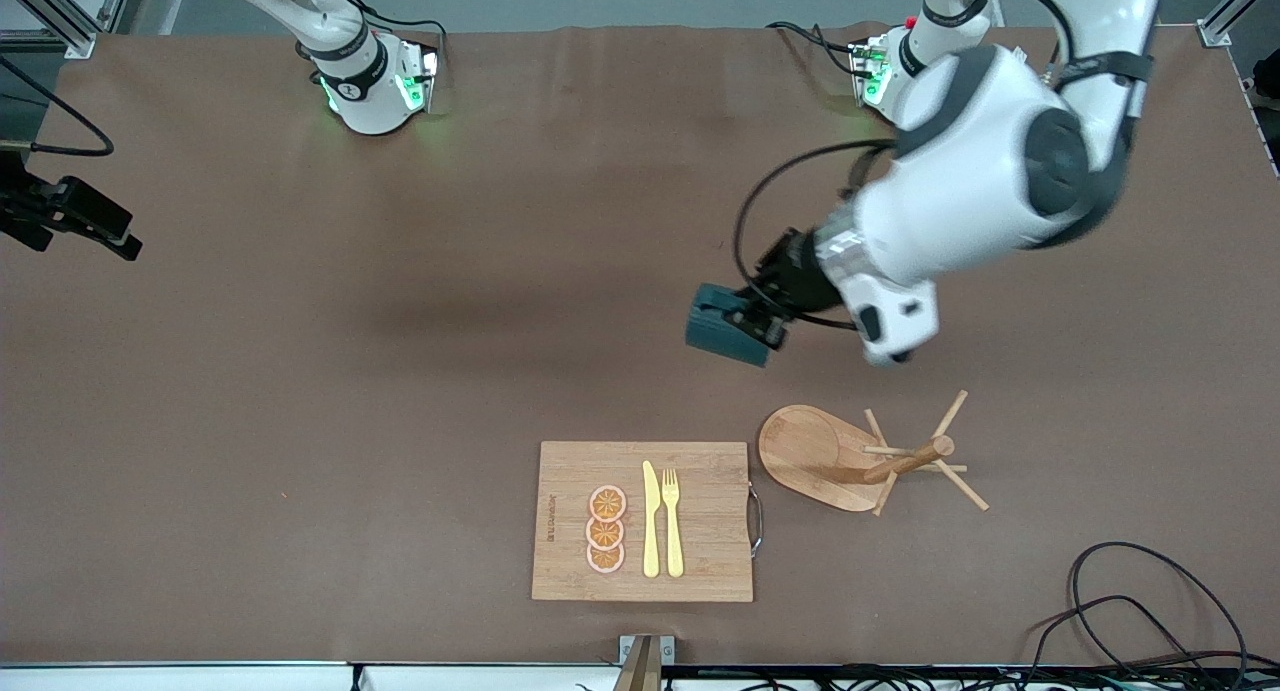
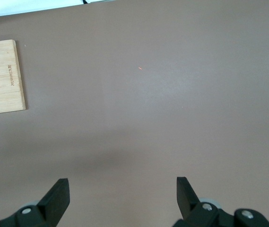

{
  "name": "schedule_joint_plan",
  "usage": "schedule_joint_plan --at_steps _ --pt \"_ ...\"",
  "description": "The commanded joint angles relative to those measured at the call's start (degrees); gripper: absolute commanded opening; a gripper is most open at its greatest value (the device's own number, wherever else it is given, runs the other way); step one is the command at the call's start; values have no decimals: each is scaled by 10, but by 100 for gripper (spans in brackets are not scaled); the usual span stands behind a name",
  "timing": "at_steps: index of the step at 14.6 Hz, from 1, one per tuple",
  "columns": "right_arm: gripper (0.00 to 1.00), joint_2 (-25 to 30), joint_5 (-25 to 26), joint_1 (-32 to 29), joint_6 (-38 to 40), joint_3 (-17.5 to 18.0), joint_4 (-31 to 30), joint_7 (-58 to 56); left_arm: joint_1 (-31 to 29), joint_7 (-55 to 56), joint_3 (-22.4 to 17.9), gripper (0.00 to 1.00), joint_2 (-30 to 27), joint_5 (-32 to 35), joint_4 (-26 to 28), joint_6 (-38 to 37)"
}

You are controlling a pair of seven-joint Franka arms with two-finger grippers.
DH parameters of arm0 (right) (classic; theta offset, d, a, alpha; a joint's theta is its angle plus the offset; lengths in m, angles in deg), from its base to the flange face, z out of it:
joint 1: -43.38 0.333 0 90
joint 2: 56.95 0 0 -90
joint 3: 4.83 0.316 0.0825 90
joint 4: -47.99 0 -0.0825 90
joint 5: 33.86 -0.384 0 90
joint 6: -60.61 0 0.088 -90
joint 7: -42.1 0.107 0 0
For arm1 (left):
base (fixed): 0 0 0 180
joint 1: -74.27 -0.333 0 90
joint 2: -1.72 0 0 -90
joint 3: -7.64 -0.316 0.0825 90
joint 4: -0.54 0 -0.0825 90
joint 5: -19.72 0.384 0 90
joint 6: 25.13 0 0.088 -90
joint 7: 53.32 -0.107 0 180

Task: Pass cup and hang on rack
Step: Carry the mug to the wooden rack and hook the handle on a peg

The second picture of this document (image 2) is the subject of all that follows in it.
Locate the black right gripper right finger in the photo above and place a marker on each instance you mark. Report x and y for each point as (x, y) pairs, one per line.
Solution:
(191, 210)

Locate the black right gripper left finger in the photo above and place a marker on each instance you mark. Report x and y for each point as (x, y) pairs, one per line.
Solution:
(54, 205)

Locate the bamboo cutting board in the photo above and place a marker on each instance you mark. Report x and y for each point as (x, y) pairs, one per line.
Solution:
(4, 99)

